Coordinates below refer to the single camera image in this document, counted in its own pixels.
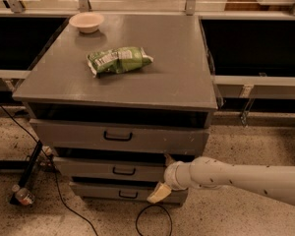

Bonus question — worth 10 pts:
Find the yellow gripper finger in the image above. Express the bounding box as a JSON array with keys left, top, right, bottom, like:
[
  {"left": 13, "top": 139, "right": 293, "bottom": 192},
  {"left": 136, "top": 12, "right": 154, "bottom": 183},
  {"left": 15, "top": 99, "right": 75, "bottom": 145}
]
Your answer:
[
  {"left": 147, "top": 182, "right": 171, "bottom": 204},
  {"left": 164, "top": 154, "right": 175, "bottom": 166}
]

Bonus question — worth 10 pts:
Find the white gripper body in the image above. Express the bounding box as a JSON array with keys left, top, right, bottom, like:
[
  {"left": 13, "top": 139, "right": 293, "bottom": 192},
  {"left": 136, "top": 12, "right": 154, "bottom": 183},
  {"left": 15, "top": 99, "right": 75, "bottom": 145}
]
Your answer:
[{"left": 164, "top": 161, "right": 191, "bottom": 191}]

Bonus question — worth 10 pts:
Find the grey drawer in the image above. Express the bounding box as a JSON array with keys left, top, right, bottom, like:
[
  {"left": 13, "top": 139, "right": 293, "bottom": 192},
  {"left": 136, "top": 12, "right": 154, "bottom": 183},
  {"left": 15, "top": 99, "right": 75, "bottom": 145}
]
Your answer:
[
  {"left": 68, "top": 181, "right": 189, "bottom": 205},
  {"left": 54, "top": 157, "right": 166, "bottom": 182},
  {"left": 30, "top": 119, "right": 209, "bottom": 155}
]

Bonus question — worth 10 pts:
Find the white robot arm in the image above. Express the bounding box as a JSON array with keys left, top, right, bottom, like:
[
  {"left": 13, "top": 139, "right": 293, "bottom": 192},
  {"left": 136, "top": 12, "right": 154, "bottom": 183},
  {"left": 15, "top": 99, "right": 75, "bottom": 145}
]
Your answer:
[{"left": 147, "top": 155, "right": 295, "bottom": 206}]

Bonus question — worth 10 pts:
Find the grey top drawer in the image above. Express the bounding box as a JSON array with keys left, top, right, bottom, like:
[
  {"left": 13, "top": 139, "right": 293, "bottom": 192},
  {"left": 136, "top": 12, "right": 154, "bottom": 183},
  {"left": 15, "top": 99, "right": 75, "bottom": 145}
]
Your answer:
[{"left": 30, "top": 119, "right": 209, "bottom": 155}]

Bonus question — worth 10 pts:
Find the grey drawer cabinet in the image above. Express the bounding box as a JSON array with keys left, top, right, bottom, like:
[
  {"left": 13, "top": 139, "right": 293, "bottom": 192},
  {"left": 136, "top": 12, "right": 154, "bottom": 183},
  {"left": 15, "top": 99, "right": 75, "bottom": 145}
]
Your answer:
[{"left": 12, "top": 13, "right": 218, "bottom": 207}]

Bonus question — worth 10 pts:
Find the grey bottom drawer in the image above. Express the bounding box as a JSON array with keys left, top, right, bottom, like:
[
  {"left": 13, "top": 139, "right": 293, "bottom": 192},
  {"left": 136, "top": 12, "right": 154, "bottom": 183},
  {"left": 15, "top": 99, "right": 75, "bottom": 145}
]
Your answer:
[{"left": 68, "top": 181, "right": 189, "bottom": 205}]

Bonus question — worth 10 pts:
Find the green chip bag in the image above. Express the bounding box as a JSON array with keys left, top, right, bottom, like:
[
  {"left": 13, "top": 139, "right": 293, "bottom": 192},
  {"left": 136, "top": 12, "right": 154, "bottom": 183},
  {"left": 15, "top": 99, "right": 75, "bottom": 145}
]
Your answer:
[{"left": 87, "top": 46, "right": 153, "bottom": 77}]

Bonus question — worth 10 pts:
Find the plastic water bottle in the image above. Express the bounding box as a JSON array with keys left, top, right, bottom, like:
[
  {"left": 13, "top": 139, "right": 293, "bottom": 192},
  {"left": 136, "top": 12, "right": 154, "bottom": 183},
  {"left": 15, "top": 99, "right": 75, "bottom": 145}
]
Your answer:
[{"left": 12, "top": 185, "right": 34, "bottom": 206}]

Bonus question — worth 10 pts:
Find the black metal stand leg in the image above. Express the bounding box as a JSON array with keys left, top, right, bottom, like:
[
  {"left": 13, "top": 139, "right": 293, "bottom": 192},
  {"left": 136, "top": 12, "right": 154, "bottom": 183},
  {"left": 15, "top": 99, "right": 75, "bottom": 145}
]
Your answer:
[{"left": 10, "top": 141, "right": 42, "bottom": 205}]

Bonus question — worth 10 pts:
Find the beige bowl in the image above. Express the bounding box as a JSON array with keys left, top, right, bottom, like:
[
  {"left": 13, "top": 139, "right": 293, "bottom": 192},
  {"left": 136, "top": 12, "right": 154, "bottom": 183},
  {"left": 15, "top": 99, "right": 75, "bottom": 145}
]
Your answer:
[{"left": 69, "top": 12, "right": 104, "bottom": 33}]

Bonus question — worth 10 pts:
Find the black looped cable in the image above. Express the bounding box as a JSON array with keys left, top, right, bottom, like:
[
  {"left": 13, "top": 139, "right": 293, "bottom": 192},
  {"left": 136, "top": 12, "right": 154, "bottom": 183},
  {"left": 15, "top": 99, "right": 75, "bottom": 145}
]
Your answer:
[{"left": 135, "top": 204, "right": 173, "bottom": 236}]

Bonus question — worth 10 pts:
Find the black floor cable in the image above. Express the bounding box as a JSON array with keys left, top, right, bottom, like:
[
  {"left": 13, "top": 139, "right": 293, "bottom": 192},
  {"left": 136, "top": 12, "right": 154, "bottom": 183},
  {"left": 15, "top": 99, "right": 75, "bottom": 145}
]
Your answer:
[{"left": 0, "top": 95, "right": 99, "bottom": 236}]

